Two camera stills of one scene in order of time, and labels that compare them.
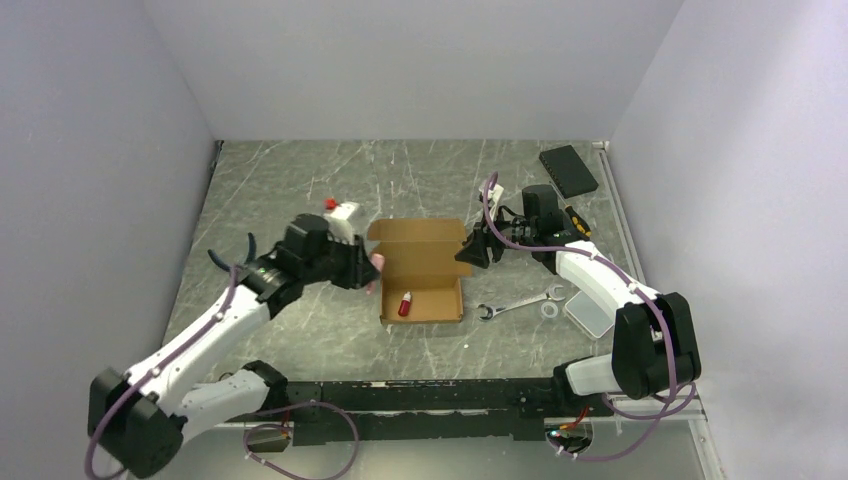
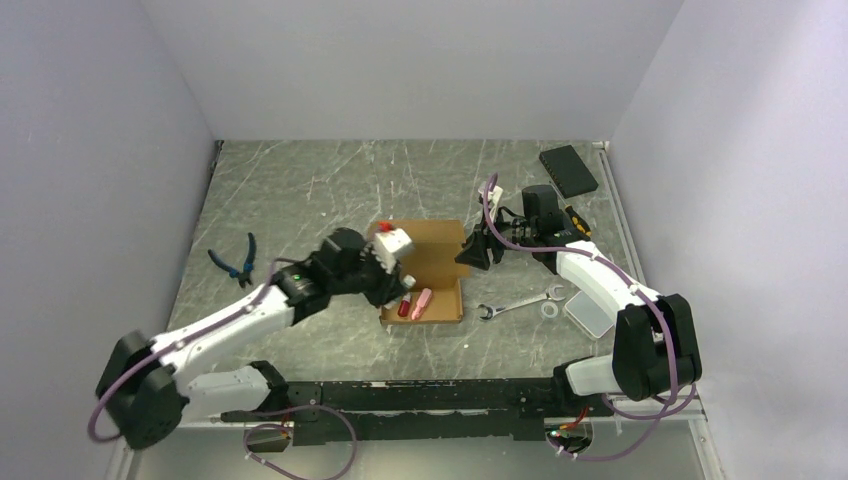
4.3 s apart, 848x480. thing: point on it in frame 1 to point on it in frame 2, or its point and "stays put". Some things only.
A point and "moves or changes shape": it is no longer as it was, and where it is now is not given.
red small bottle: (404, 307) stays put
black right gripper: (474, 249) stays put
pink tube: (378, 261) moves or changes shape
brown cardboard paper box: (424, 261) stays put
